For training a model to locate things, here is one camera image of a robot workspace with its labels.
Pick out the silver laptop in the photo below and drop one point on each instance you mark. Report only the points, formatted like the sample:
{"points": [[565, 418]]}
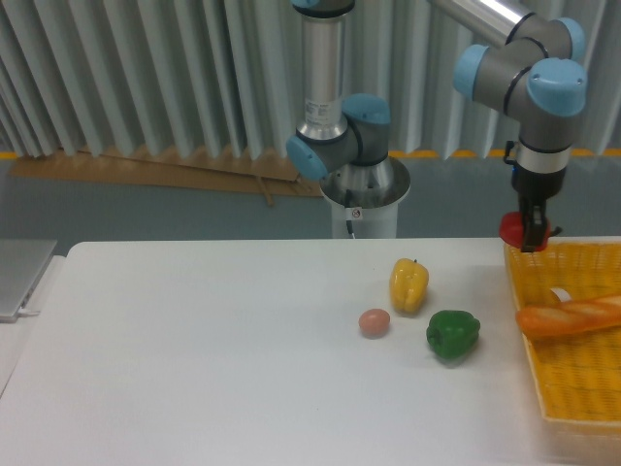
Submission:
{"points": [[23, 263]]}

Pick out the baguette bread loaf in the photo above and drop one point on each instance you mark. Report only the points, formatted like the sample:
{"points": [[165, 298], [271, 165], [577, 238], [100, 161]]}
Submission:
{"points": [[569, 317]]}

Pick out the yellow woven basket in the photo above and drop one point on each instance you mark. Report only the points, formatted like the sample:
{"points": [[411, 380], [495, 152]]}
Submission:
{"points": [[576, 377]]}

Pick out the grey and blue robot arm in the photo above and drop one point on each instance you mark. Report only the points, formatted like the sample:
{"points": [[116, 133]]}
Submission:
{"points": [[527, 68]]}

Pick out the brown egg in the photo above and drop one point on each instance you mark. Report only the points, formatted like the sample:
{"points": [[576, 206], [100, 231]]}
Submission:
{"points": [[374, 322]]}

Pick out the yellow bell pepper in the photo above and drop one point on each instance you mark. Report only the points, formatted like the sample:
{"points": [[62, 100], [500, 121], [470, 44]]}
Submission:
{"points": [[408, 286]]}

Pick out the white paper tag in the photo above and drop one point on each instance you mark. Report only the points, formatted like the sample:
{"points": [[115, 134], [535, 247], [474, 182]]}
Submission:
{"points": [[561, 294]]}

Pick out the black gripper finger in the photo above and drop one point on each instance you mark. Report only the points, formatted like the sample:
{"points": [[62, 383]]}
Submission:
{"points": [[534, 227]]}

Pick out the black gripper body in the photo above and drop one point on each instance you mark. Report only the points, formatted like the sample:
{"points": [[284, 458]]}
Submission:
{"points": [[535, 189]]}

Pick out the red bell pepper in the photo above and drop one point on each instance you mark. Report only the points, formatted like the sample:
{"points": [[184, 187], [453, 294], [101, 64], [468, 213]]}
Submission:
{"points": [[511, 230]]}

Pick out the brown cardboard sheet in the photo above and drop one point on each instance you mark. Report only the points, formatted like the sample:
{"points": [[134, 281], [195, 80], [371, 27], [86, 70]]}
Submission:
{"points": [[269, 175]]}

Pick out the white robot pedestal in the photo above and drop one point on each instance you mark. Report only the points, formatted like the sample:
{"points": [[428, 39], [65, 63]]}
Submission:
{"points": [[364, 200]]}

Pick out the green bell pepper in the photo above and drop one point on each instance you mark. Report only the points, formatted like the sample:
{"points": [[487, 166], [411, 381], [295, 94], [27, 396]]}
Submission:
{"points": [[451, 334]]}

